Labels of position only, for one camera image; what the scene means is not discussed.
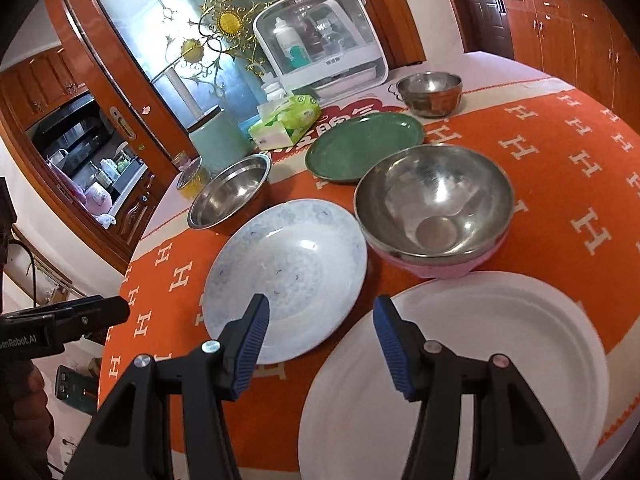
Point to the dark brown door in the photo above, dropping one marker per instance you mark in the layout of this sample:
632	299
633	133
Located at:
480	10

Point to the green plate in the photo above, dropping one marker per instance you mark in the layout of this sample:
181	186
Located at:
365	145

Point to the wooden kitchen base cabinet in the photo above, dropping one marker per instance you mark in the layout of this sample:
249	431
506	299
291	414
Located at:
135	210

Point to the mint green canister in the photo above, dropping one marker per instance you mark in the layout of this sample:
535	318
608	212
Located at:
220	140

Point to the white pink kettle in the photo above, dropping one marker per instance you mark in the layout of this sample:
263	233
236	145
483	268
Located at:
96	200

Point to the wide steel basin bowl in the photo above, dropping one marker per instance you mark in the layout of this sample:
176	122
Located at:
225	195

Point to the glass jar with yellow contents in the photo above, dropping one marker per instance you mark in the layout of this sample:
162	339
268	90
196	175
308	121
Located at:
192	185

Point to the green smartphone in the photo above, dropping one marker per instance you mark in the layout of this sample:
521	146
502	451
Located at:
75	387

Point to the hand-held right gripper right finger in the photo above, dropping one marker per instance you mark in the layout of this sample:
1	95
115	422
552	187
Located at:
392	350

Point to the small white bottle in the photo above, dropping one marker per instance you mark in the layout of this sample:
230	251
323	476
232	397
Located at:
275	92

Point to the wooden kitchen wall cabinet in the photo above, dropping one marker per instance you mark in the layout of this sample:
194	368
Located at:
40	80

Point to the steel bowl with pink outside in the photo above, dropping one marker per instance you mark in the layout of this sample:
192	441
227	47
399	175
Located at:
435	195

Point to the large white plate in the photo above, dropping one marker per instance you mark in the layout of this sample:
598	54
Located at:
475	360

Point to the dark carved wooden furniture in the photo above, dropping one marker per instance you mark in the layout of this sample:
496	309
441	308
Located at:
5	210

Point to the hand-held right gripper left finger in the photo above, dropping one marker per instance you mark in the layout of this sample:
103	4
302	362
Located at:
250	350

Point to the person's left forearm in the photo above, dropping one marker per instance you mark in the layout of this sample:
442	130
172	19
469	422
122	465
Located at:
25	410

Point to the orange wooden cabinet row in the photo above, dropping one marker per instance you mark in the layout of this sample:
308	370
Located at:
550	35

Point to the orange patterned tablecloth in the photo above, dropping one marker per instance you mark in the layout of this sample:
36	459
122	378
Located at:
550	185

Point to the white paper roll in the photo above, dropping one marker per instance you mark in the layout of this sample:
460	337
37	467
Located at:
182	95

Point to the white plate with blue pattern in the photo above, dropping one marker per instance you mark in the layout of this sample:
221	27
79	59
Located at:
285	260

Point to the black range hood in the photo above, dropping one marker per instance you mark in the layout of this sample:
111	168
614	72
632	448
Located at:
60	115

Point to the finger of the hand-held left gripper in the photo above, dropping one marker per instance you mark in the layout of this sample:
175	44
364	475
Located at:
100	310

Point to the white bottle with teal print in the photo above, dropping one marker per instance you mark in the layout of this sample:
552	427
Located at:
289	42

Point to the white countertop sterilizer cabinet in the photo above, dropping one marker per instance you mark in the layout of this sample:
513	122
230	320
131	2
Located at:
350	77

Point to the glass sliding door gold ornament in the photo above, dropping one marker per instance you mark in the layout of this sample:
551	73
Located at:
140	20

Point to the green tissue pack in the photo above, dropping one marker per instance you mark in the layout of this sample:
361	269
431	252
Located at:
285	120

